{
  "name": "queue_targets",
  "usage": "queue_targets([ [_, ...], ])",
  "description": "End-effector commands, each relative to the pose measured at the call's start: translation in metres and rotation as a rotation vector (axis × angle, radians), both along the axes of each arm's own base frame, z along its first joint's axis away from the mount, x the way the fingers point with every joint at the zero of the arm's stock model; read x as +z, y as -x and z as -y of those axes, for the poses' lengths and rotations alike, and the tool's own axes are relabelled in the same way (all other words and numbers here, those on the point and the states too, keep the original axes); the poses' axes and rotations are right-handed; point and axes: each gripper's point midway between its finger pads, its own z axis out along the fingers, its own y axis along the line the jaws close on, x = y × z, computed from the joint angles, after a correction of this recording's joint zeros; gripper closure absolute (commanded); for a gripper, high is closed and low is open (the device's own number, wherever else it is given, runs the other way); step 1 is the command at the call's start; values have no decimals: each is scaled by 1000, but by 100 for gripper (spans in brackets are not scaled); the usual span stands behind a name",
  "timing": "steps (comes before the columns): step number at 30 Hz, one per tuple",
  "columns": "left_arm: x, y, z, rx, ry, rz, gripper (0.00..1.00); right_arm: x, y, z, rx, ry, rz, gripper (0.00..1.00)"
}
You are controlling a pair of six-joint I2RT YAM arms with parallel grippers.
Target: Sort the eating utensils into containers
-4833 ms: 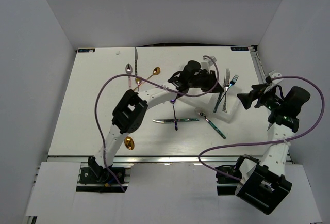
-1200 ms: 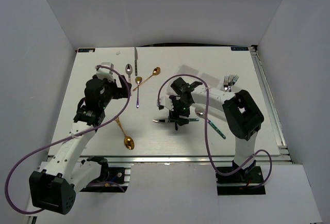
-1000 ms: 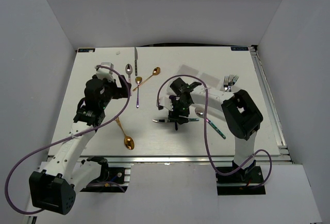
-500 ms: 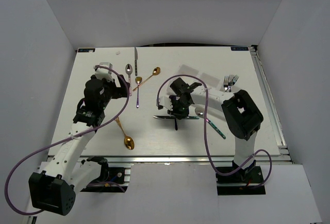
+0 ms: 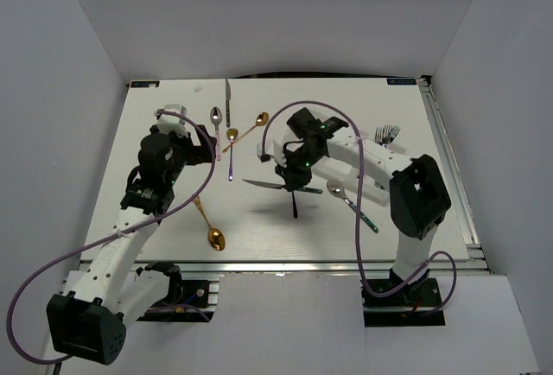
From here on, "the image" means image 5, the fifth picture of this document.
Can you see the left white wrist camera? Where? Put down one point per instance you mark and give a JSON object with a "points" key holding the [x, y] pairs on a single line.
{"points": [[172, 123]]}

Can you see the white three-compartment tray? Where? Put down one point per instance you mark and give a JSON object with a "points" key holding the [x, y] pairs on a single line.
{"points": [[351, 158]]}

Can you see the gold bowl purple handle spoon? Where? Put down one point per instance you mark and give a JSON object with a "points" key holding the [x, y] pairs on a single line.
{"points": [[232, 154]]}

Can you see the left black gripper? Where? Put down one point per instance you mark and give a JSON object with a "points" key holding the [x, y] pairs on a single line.
{"points": [[198, 154]]}

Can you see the blue label sticker left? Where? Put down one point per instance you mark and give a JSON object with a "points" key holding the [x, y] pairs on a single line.
{"points": [[145, 84]]}

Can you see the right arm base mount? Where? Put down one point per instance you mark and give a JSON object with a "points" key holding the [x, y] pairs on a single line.
{"points": [[405, 309]]}

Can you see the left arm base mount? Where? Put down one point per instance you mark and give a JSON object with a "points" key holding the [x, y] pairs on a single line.
{"points": [[165, 295]]}

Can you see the blue metallic fork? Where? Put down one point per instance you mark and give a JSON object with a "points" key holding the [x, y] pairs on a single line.
{"points": [[390, 132]]}

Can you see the silver fork green patterned handle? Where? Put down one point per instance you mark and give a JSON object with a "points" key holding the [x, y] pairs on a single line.
{"points": [[380, 135]]}

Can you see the aluminium rail right side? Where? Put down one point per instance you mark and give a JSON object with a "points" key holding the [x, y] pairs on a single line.
{"points": [[476, 262]]}

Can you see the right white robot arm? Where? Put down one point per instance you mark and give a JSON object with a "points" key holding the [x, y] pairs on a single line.
{"points": [[417, 194]]}

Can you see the ornate gold spoon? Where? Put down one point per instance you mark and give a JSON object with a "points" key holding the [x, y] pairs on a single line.
{"points": [[215, 236]]}

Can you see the long gold spoon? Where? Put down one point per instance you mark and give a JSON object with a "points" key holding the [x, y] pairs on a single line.
{"points": [[261, 120]]}

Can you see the blue label sticker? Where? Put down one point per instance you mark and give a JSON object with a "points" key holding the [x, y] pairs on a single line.
{"points": [[145, 84], [401, 82]]}

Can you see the silver knife dark patterned handle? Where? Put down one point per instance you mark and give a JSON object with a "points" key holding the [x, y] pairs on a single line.
{"points": [[228, 97]]}

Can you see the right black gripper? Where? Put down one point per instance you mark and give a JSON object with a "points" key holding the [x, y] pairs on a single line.
{"points": [[292, 177]]}

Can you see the silver knife green patterned handle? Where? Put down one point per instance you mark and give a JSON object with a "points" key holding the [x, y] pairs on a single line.
{"points": [[276, 186]]}

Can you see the blue label sticker right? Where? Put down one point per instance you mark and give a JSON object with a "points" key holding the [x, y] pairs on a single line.
{"points": [[401, 82]]}

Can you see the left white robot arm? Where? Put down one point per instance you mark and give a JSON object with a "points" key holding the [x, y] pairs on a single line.
{"points": [[91, 320]]}

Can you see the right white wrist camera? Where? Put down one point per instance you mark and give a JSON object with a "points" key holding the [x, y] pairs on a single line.
{"points": [[265, 151]]}

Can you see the dark blue purple spoon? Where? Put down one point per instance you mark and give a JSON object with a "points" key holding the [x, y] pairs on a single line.
{"points": [[294, 205]]}

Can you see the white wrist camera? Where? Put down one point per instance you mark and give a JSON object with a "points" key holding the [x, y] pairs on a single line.
{"points": [[172, 123], [265, 151]]}

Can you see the silver spoon pink handle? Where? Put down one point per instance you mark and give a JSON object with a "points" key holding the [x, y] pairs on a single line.
{"points": [[216, 120]]}

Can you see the silver spoon green patterned handle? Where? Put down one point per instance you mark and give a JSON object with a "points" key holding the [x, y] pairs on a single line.
{"points": [[337, 190]]}

